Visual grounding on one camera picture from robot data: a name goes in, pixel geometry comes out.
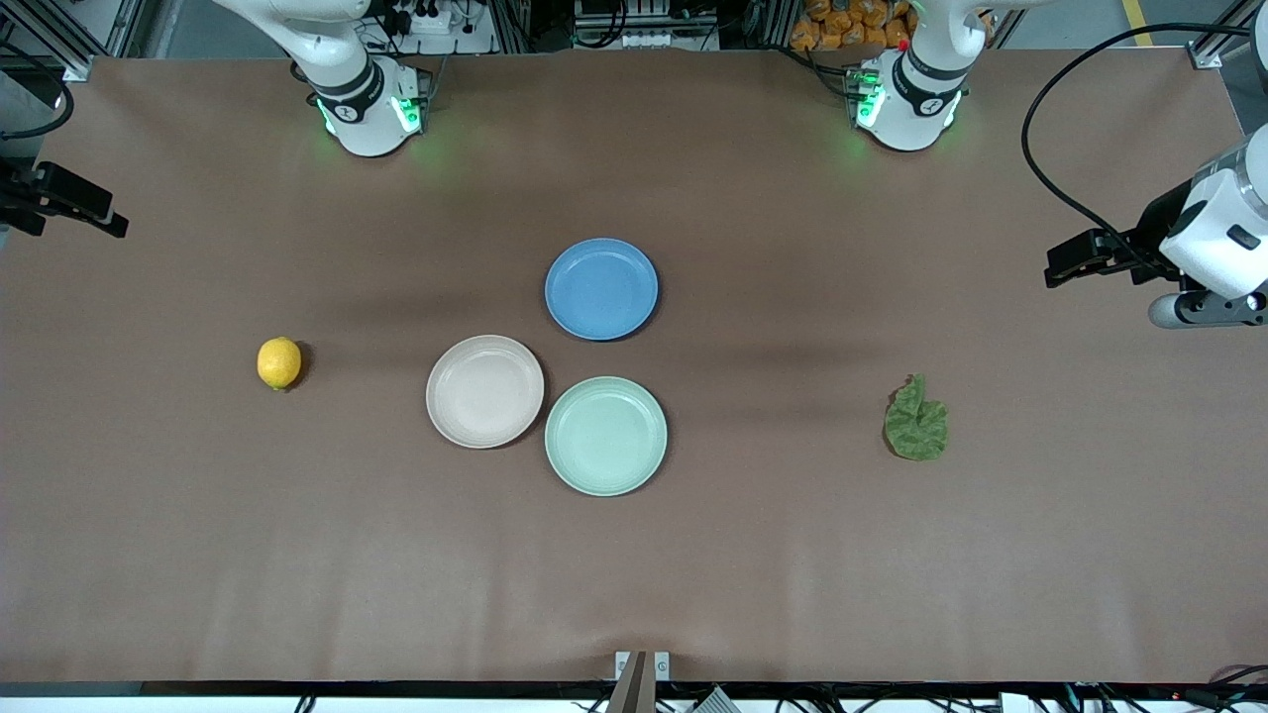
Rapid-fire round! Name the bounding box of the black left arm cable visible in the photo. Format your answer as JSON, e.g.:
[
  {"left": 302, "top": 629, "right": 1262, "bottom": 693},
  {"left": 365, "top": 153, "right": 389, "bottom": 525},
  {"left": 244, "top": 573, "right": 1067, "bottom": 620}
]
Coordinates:
[{"left": 1020, "top": 22, "right": 1259, "bottom": 268}]

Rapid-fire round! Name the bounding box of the beige plate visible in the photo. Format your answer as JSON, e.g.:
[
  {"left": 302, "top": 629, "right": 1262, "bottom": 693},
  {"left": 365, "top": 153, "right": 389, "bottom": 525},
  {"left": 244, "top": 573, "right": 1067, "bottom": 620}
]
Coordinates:
[{"left": 426, "top": 335, "right": 546, "bottom": 450}]

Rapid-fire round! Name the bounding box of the green lettuce leaf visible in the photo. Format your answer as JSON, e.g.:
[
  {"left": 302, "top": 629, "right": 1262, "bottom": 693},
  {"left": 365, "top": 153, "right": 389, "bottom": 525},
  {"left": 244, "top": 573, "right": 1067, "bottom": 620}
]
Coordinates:
[{"left": 884, "top": 373, "right": 949, "bottom": 461}]

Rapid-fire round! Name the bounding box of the grey device with white connectors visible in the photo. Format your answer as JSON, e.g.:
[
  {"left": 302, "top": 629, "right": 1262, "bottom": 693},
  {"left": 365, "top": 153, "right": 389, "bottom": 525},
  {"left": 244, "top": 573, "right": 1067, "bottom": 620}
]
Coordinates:
[{"left": 573, "top": 0, "right": 722, "bottom": 52}]

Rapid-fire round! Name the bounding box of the light green plate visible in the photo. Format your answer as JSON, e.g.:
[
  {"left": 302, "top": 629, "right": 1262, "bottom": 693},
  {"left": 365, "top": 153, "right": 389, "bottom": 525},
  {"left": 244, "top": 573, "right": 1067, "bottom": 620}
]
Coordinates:
[{"left": 544, "top": 376, "right": 669, "bottom": 497}]

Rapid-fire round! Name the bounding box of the pile of orange objects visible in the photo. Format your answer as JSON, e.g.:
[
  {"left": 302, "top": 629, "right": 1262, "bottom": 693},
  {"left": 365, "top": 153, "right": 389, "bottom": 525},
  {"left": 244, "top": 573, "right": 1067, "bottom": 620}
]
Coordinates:
[{"left": 791, "top": 0, "right": 914, "bottom": 52}]

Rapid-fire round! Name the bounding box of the white power strip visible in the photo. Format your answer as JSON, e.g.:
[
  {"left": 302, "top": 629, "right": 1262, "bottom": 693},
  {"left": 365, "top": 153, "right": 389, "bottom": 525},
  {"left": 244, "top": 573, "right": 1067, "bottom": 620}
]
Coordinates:
[{"left": 391, "top": 0, "right": 496, "bottom": 55}]

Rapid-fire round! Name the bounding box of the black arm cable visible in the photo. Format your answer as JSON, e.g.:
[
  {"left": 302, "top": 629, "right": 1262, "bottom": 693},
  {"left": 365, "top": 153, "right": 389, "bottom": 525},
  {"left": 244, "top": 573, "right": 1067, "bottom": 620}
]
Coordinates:
[
  {"left": 0, "top": 57, "right": 76, "bottom": 142},
  {"left": 1020, "top": 22, "right": 1259, "bottom": 268}
]

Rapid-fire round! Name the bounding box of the aluminium frame post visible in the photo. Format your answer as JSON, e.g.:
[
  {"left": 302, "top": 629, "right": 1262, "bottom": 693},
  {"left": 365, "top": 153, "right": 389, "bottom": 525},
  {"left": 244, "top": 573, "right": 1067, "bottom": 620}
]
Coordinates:
[
  {"left": 1189, "top": 0, "right": 1268, "bottom": 70},
  {"left": 0, "top": 0, "right": 159, "bottom": 82}
]

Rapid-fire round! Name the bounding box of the metal table edge bracket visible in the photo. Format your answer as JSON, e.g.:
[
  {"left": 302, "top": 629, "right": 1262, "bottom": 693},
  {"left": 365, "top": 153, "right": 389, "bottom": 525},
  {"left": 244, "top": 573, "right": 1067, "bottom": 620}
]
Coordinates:
[{"left": 606, "top": 651, "right": 672, "bottom": 713}]

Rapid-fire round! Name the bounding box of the yellow lemon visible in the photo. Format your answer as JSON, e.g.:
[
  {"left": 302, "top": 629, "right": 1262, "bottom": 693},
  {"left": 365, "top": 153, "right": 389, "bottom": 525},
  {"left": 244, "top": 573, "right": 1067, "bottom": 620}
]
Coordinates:
[{"left": 257, "top": 337, "right": 302, "bottom": 391}]

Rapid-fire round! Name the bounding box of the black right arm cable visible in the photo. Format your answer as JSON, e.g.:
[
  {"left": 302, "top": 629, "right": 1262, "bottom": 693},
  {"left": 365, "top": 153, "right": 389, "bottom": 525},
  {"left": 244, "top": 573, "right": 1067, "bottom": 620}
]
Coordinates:
[{"left": 0, "top": 57, "right": 76, "bottom": 142}]

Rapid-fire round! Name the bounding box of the blue plate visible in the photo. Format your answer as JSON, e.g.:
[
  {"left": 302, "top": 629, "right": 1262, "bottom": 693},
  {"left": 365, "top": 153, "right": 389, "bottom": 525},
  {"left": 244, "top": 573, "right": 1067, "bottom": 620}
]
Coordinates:
[{"left": 544, "top": 238, "right": 660, "bottom": 342}]

